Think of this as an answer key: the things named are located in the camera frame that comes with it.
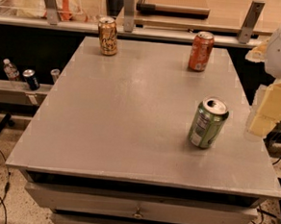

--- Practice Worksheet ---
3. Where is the dark blue soda can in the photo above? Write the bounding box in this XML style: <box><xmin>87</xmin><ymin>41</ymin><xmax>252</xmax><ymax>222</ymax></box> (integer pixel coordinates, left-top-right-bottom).
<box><xmin>22</xmin><ymin>69</ymin><xmax>40</xmax><ymax>90</ymax></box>

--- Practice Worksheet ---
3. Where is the middle metal bracket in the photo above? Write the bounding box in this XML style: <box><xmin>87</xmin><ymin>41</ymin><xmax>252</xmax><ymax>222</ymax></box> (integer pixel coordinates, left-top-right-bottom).
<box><xmin>123</xmin><ymin>0</ymin><xmax>135</xmax><ymax>33</ymax></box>

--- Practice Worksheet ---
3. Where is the grey drawer cabinet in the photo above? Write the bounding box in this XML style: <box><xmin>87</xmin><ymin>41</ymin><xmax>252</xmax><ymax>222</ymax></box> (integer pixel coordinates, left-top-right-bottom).
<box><xmin>7</xmin><ymin>37</ymin><xmax>281</xmax><ymax>224</ymax></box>

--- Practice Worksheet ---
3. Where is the metal bracket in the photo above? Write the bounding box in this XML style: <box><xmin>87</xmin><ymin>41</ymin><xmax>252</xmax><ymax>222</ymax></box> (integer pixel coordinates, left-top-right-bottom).
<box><xmin>44</xmin><ymin>0</ymin><xmax>61</xmax><ymax>25</ymax></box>
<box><xmin>238</xmin><ymin>0</ymin><xmax>265</xmax><ymax>44</ymax></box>
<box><xmin>123</xmin><ymin>0</ymin><xmax>135</xmax><ymax>33</ymax></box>

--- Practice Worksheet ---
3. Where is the clear plastic water bottle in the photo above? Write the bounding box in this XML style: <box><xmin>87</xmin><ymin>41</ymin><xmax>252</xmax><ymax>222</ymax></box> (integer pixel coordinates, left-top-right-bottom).
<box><xmin>3</xmin><ymin>59</ymin><xmax>20</xmax><ymax>82</ymax></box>

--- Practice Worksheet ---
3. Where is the wooden board black edge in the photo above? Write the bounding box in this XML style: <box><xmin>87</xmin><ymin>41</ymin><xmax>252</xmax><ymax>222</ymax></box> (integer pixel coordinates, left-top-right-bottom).
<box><xmin>136</xmin><ymin>0</ymin><xmax>211</xmax><ymax>17</ymax></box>

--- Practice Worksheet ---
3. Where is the orange white bag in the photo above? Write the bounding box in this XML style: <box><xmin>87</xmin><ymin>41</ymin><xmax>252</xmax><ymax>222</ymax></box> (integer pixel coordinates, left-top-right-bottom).
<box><xmin>17</xmin><ymin>0</ymin><xmax>89</xmax><ymax>21</ymax></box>

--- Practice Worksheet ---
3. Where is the brass drawer knob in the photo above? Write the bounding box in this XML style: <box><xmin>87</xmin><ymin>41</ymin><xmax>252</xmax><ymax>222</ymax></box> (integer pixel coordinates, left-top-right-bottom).
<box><xmin>132</xmin><ymin>208</ymin><xmax>142</xmax><ymax>220</ymax></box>

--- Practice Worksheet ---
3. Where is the green soda can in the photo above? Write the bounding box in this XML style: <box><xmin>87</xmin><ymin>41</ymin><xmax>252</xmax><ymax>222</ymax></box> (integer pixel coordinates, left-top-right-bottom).
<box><xmin>188</xmin><ymin>96</ymin><xmax>229</xmax><ymax>149</ymax></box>

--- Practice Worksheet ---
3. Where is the gold soda can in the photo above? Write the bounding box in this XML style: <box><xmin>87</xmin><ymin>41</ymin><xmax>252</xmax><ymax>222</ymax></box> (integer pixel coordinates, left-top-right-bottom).
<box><xmin>98</xmin><ymin>16</ymin><xmax>117</xmax><ymax>56</ymax></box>

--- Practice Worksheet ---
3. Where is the left metal bracket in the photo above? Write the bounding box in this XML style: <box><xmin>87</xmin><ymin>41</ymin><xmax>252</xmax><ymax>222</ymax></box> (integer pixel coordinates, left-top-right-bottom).
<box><xmin>44</xmin><ymin>0</ymin><xmax>61</xmax><ymax>25</ymax></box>

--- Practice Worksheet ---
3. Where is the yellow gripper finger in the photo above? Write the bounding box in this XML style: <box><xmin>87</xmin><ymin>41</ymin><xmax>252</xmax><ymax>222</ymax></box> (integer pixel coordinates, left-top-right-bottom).
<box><xmin>244</xmin><ymin>40</ymin><xmax>268</xmax><ymax>63</ymax></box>
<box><xmin>245</xmin><ymin>79</ymin><xmax>281</xmax><ymax>138</ymax></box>

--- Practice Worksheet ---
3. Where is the right metal bracket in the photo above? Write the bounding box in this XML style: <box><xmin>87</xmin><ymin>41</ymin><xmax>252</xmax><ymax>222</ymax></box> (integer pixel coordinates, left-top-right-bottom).
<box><xmin>238</xmin><ymin>0</ymin><xmax>265</xmax><ymax>44</ymax></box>

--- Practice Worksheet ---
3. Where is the silver can on shelf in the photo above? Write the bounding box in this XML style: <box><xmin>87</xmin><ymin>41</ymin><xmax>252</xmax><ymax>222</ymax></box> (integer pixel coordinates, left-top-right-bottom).
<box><xmin>51</xmin><ymin>68</ymin><xmax>61</xmax><ymax>82</ymax></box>

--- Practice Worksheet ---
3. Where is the orange coke can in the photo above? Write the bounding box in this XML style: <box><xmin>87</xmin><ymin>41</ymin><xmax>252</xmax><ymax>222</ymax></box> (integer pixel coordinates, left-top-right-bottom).
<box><xmin>188</xmin><ymin>32</ymin><xmax>215</xmax><ymax>72</ymax></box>

